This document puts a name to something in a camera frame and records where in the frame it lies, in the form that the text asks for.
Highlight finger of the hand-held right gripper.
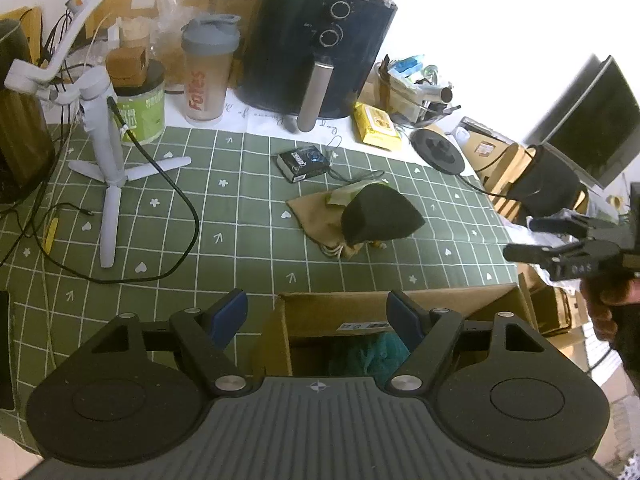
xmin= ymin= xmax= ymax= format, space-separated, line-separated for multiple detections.
xmin=528 ymin=212 xmax=594 ymax=237
xmin=502 ymin=240 xmax=568 ymax=268

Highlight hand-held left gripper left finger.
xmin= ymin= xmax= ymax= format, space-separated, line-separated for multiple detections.
xmin=86 ymin=288 xmax=250 ymax=396

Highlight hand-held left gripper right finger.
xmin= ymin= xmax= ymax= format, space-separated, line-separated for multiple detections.
xmin=385 ymin=289 xmax=549 ymax=395

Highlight teal cloth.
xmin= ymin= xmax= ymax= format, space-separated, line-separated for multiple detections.
xmin=327 ymin=332 xmax=412 ymax=377

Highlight dark soft cloth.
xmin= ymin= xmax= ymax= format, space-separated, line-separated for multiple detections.
xmin=341 ymin=183 xmax=426 ymax=247

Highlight tan drawstring bag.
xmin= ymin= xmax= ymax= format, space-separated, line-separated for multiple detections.
xmin=285 ymin=184 xmax=386 ymax=261

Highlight small black box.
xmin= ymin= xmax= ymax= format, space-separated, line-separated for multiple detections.
xmin=276 ymin=145 xmax=331 ymax=184

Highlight person's right hand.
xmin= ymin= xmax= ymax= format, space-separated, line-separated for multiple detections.
xmin=580 ymin=274 xmax=640 ymax=347

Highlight black round pot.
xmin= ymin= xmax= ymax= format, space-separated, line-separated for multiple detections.
xmin=507 ymin=143 xmax=586 ymax=219

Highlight cardboard carton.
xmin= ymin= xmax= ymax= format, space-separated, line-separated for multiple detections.
xmin=518 ymin=260 xmax=594 ymax=339

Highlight wooden stand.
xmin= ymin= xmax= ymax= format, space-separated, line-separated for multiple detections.
xmin=487 ymin=142 xmax=591 ymax=226

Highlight small labelled cardboard box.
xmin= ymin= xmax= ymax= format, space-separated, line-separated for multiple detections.
xmin=452 ymin=117 xmax=506 ymax=171

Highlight green grid tablecloth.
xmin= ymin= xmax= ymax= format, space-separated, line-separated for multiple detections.
xmin=0 ymin=87 xmax=522 ymax=457

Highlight dark monitor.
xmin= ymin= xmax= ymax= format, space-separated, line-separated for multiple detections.
xmin=522 ymin=53 xmax=640 ymax=191

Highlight black round lid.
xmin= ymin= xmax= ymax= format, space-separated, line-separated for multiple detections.
xmin=409 ymin=127 xmax=467 ymax=175

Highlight metal tube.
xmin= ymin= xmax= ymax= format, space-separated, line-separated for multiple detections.
xmin=417 ymin=84 xmax=455 ymax=106

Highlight yellow packet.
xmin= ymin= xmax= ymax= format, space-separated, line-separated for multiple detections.
xmin=352 ymin=102 xmax=403 ymax=152

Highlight yellow pen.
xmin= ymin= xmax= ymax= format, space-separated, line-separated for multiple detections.
xmin=43 ymin=217 xmax=60 ymax=254

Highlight clear container of clutter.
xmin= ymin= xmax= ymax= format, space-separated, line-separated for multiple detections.
xmin=373 ymin=53 xmax=461 ymax=129

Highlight white gimbal tripod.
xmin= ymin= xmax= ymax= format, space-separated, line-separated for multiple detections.
xmin=4 ymin=0 xmax=193 ymax=269

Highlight blue packet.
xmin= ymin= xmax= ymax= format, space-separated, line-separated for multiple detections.
xmin=394 ymin=53 xmax=426 ymax=75

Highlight green-labelled jar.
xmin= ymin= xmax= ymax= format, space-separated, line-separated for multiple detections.
xmin=113 ymin=57 xmax=166 ymax=147

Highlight black phone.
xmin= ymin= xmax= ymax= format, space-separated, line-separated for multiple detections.
xmin=0 ymin=290 xmax=16 ymax=412

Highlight grey-lidded shaker bottle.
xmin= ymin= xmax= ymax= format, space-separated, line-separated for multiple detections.
xmin=180 ymin=13 xmax=241 ymax=125

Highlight small brown box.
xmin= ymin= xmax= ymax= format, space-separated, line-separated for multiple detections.
xmin=105 ymin=45 xmax=150 ymax=89

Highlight dark olive ribbed container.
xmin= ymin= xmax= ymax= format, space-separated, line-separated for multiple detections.
xmin=0 ymin=19 xmax=56 ymax=205

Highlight dark blue air fryer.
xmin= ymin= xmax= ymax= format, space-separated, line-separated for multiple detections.
xmin=235 ymin=0 xmax=400 ymax=134

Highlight clear plastic bag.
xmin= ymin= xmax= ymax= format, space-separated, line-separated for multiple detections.
xmin=149 ymin=0 xmax=191 ymax=86

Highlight beige-lidded plastic bottle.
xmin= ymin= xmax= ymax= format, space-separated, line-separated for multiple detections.
xmin=117 ymin=15 xmax=151 ymax=49

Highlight yellowish cardboard box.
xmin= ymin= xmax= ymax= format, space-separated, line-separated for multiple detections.
xmin=0 ymin=5 xmax=44 ymax=66

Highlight thick black cable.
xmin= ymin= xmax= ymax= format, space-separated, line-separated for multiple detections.
xmin=0 ymin=98 xmax=200 ymax=285

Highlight thin grey lanyard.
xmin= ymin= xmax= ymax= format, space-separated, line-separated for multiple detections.
xmin=327 ymin=137 xmax=387 ymax=182

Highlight thin white cable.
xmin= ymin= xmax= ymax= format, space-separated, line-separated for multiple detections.
xmin=39 ymin=240 xmax=57 ymax=374

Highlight thin black cable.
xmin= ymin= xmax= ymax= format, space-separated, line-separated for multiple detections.
xmin=0 ymin=202 xmax=95 ymax=257

